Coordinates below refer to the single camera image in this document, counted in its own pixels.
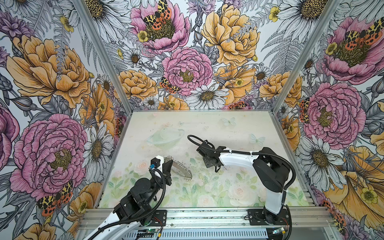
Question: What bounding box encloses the aluminium front rail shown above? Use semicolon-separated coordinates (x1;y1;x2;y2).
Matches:
79;206;334;233

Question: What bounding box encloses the right black corrugated cable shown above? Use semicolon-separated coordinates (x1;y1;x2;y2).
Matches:
187;134;297;240

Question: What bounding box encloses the left black corrugated cable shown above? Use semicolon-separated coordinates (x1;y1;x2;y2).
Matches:
86;167;167;240

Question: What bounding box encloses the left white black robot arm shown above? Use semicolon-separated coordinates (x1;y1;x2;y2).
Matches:
85;156;174;240

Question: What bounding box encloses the black corrugated cable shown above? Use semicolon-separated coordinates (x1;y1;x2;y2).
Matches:
187;134;297;240
86;167;167;240

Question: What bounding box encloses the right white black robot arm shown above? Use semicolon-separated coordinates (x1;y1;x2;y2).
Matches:
191;140;297;225

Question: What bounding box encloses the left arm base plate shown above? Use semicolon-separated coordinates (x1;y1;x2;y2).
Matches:
141;210;168;227

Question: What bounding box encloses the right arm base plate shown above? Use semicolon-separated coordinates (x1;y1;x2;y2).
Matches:
246;209;292;226

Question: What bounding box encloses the white perforated cable duct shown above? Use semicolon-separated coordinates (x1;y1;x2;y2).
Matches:
139;228;269;240

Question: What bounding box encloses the silver metal keyring plate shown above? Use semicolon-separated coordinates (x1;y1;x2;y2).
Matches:
164;156;193;181

